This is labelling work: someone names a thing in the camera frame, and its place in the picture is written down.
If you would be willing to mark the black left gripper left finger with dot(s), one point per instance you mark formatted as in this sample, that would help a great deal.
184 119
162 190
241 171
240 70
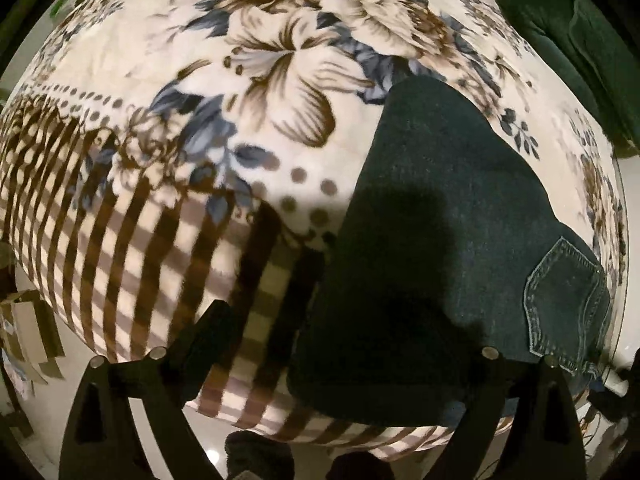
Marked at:
101 440

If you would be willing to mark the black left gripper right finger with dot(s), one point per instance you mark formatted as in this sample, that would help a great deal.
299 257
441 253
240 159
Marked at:
544 441

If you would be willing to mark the dark blue denim jeans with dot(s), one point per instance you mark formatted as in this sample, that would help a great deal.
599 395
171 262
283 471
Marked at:
449 246

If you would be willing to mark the cardboard box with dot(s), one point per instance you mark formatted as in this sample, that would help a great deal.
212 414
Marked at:
29 337

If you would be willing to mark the floral and checked bed blanket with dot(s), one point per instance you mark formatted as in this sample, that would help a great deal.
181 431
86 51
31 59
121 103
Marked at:
158 155

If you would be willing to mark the dark green folded garment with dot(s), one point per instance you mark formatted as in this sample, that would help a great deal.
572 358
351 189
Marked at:
576 40

